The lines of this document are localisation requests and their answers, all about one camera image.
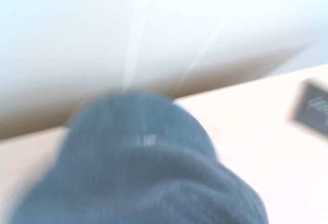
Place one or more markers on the dark blue baseball cap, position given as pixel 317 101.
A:
pixel 143 172

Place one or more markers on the black wallet white print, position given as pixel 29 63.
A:
pixel 311 106

